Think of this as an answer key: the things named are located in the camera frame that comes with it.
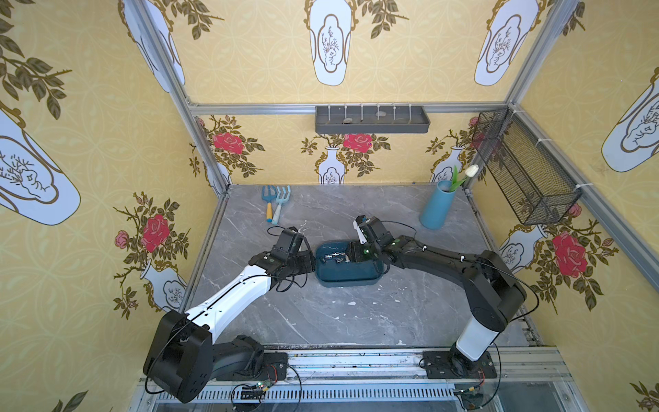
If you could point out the teal cylindrical vase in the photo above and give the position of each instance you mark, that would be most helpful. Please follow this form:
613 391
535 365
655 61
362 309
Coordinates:
438 206

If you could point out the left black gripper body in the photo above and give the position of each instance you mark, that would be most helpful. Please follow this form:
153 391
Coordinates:
301 262

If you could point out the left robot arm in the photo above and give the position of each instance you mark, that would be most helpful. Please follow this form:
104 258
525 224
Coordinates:
186 352

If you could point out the white tulip flower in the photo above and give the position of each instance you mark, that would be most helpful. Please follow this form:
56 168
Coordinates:
458 178

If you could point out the light blue garden fork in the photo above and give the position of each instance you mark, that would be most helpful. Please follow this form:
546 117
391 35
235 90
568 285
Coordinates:
283 194

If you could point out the blue garden rake yellow handle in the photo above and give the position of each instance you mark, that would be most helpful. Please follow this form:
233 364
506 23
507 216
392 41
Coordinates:
269 195

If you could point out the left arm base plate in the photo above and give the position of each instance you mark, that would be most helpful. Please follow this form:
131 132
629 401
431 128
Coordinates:
273 367

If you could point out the teal plastic storage box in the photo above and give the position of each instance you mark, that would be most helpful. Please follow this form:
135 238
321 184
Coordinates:
345 264

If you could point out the grey wall shelf tray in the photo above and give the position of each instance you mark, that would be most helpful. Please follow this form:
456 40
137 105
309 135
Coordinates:
371 119

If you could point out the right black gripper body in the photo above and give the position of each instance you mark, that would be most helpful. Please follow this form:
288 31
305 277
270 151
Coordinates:
364 251

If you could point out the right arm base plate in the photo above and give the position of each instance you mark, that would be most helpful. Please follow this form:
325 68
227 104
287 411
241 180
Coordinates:
449 364

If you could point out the black wire mesh basket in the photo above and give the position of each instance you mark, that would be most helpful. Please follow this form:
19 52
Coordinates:
538 189

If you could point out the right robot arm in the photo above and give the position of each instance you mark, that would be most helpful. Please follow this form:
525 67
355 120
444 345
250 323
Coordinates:
493 293

